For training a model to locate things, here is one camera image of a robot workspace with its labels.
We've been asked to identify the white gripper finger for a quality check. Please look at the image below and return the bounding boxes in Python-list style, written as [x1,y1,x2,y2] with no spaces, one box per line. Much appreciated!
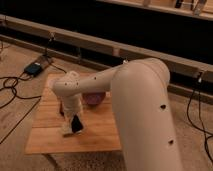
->
[62,117,72,130]

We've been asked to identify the purple bowl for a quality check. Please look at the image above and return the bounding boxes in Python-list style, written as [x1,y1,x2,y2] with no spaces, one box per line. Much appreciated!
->
[82,92,106,106]

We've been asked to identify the white plastic cup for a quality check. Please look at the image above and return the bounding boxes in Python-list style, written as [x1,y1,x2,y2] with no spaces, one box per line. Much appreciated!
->
[48,79,55,89]

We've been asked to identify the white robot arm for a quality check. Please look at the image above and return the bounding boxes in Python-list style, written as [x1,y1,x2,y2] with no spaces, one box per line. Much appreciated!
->
[52,58,183,171]

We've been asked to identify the white sponge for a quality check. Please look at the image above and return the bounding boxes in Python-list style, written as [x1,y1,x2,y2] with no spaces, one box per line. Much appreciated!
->
[61,127,82,136]

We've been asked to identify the red brown oblong object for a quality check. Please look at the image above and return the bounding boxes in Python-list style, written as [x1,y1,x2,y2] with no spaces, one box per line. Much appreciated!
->
[59,103,64,116]

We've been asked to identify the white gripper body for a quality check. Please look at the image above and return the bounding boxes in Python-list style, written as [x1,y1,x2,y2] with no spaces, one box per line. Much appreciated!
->
[61,95,82,124]

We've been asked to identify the dark teal power box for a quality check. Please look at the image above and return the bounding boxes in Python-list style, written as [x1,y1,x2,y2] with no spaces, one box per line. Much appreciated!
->
[24,62,42,76]

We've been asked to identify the wooden board table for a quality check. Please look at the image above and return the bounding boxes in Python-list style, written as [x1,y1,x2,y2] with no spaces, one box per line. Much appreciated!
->
[25,74,121,154]

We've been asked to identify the black eraser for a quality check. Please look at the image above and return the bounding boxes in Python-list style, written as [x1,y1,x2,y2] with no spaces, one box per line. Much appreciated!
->
[71,115,83,133]

